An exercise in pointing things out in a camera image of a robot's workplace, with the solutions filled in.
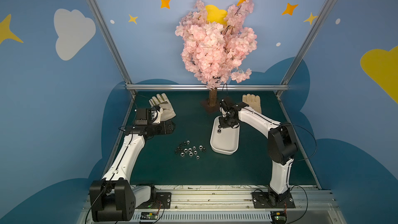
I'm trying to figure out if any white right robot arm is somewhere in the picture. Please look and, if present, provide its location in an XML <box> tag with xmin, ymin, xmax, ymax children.
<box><xmin>210</xmin><ymin>97</ymin><xmax>299</xmax><ymax>205</ymax></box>

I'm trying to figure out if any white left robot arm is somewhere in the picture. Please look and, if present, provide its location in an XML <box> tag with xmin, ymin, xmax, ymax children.
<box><xmin>89</xmin><ymin>120</ymin><xmax>176</xmax><ymax>223</ymax></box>

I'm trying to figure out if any white plastic storage box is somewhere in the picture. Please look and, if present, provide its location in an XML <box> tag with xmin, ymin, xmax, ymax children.
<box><xmin>210</xmin><ymin>116</ymin><xmax>240</xmax><ymax>155</ymax></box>

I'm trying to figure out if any white grey work glove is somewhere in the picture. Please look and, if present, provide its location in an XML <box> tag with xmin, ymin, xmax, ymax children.
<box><xmin>149</xmin><ymin>93</ymin><xmax>176</xmax><ymax>121</ymax></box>

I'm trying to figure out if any beige knitted glove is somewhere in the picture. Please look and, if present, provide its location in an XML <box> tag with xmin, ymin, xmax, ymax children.
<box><xmin>242</xmin><ymin>94</ymin><xmax>262</xmax><ymax>114</ymax></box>

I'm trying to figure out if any brown tree trunk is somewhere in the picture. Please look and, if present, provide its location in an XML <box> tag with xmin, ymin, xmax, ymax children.
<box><xmin>208</xmin><ymin>88</ymin><xmax>217</xmax><ymax>107</ymax></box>

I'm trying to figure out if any pink blossom artificial tree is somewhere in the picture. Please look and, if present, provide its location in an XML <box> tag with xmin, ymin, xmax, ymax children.
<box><xmin>175</xmin><ymin>0</ymin><xmax>257</xmax><ymax>90</ymax></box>

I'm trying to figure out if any green circuit board left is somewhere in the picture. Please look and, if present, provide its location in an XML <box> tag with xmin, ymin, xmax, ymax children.
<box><xmin>140</xmin><ymin>212</ymin><xmax>159</xmax><ymax>222</ymax></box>

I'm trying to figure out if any green circuit board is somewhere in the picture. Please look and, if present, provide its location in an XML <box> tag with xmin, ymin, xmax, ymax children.
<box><xmin>271</xmin><ymin>212</ymin><xmax>287</xmax><ymax>224</ymax></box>
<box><xmin>140</xmin><ymin>212</ymin><xmax>159</xmax><ymax>222</ymax></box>

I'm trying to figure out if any green circuit board right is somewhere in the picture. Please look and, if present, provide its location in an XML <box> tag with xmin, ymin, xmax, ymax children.
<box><xmin>271</xmin><ymin>212</ymin><xmax>287</xmax><ymax>224</ymax></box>

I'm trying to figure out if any dark metal tree base plate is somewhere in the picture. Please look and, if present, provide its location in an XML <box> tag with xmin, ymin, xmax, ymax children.
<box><xmin>200</xmin><ymin>99</ymin><xmax>220</xmax><ymax>114</ymax></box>

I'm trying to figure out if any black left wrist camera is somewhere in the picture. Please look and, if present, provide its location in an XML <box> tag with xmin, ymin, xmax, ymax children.
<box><xmin>133</xmin><ymin>105</ymin><xmax>163</xmax><ymax>125</ymax></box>

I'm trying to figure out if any back aluminium frame rail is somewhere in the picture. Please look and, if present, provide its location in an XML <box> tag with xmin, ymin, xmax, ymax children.
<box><xmin>125</xmin><ymin>83</ymin><xmax>289</xmax><ymax>91</ymax></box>

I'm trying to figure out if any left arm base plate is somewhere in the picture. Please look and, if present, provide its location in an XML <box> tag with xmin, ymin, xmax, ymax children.
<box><xmin>137</xmin><ymin>192</ymin><xmax>172</xmax><ymax>209</ymax></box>

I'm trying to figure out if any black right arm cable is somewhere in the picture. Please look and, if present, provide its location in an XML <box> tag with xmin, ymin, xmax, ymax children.
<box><xmin>279</xmin><ymin>123</ymin><xmax>318</xmax><ymax>162</ymax></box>

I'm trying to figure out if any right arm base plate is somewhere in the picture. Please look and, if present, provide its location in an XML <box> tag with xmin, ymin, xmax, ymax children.
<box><xmin>251</xmin><ymin>190</ymin><xmax>295</xmax><ymax>209</ymax></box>

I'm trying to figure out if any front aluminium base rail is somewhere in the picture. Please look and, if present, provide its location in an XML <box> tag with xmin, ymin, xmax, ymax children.
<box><xmin>76</xmin><ymin>185</ymin><xmax>347</xmax><ymax>224</ymax></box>

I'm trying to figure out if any left aluminium frame post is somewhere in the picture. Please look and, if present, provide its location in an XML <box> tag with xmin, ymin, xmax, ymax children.
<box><xmin>86</xmin><ymin>0</ymin><xmax>136</xmax><ymax>96</ymax></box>

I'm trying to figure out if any aluminium frame post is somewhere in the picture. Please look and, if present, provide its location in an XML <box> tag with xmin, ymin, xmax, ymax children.
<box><xmin>86</xmin><ymin>0</ymin><xmax>136</xmax><ymax>96</ymax></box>
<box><xmin>276</xmin><ymin>0</ymin><xmax>338</xmax><ymax>99</ymax></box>

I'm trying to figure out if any right aluminium frame post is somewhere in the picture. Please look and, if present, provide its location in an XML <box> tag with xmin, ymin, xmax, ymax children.
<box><xmin>276</xmin><ymin>0</ymin><xmax>338</xmax><ymax>99</ymax></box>

